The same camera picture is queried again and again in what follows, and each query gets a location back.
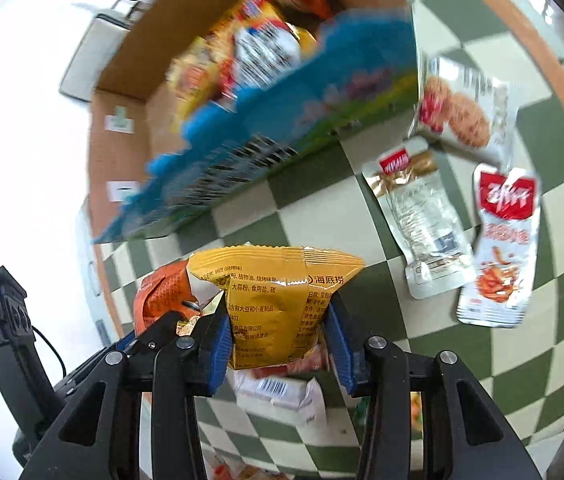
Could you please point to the white packet with barcode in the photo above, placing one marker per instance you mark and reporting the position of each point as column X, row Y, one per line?
column 282, row 395

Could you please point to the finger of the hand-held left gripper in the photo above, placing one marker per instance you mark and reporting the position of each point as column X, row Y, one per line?
column 162, row 330

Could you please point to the pile of snack packets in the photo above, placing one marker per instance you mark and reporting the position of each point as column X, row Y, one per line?
column 257, row 45

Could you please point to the white cookie print packet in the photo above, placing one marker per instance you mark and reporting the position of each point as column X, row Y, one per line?
column 462, row 110

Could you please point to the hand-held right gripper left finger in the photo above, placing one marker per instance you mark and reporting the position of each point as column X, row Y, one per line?
column 216, row 355

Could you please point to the silver packet with red label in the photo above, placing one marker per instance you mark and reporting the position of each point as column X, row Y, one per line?
column 422, row 220

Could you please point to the red and yellow snack packet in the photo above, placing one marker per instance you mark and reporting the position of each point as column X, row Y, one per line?
column 232, row 472

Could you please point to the cardboard box with blue print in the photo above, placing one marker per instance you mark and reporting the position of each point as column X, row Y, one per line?
column 127, row 70

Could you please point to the orange snack packet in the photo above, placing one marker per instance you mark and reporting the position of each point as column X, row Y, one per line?
column 162, row 290

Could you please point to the white spicy strip packet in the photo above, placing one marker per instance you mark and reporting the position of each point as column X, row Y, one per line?
column 502, row 260

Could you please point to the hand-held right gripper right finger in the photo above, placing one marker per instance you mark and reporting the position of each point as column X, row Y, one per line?
column 344, row 355

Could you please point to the white padded chair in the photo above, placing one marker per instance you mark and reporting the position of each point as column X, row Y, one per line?
column 92, row 55

